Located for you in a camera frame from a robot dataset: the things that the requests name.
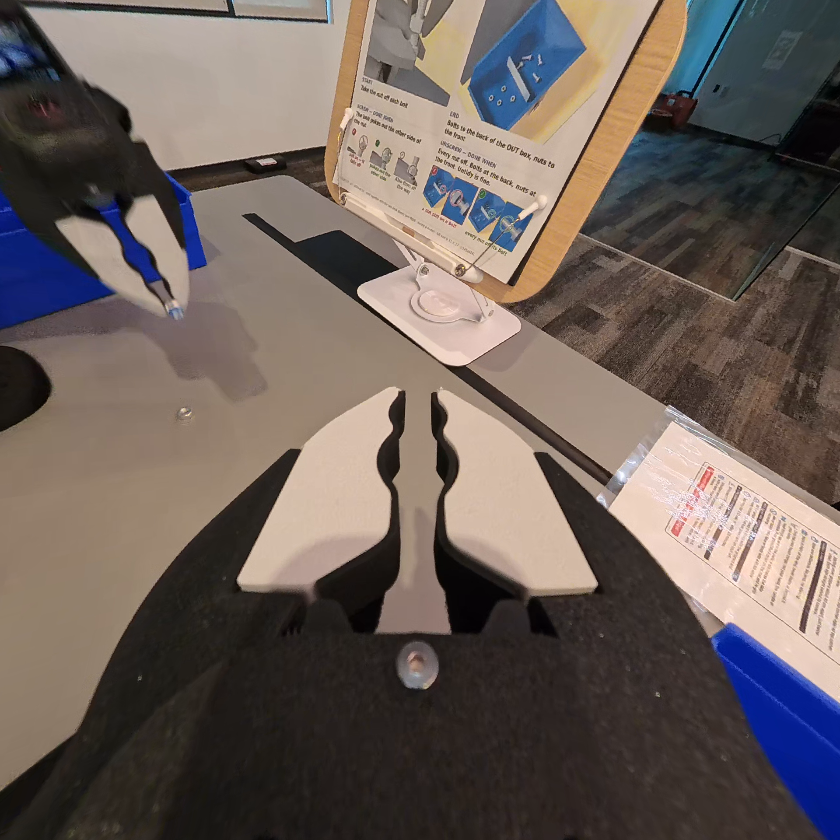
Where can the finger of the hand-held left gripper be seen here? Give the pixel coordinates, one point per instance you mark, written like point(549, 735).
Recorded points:
point(161, 236)
point(92, 243)

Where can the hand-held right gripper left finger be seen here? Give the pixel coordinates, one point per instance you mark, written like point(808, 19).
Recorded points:
point(321, 518)

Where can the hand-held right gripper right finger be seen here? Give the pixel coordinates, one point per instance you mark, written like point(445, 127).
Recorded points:
point(512, 518)

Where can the blue bin with black divider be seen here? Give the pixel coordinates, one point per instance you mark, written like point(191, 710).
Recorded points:
point(26, 275)

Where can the steel hex bolt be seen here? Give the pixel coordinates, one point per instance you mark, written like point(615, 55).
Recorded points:
point(174, 310)

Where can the black floor box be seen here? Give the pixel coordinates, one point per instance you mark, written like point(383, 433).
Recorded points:
point(266, 165)

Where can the black textured wrist pad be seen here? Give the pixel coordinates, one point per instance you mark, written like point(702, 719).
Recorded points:
point(19, 387)

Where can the paper sheet in plastic sleeve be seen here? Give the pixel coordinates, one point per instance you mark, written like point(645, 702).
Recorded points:
point(709, 525)

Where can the blue plastic bin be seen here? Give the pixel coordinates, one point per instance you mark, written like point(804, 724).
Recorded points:
point(787, 722)

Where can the rounded wooden board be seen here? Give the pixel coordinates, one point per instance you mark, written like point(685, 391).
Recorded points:
point(630, 164)

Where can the red floor equipment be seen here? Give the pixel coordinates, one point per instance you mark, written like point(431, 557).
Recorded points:
point(676, 111)

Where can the framed wall panel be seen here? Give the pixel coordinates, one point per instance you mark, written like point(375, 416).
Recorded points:
point(275, 8)

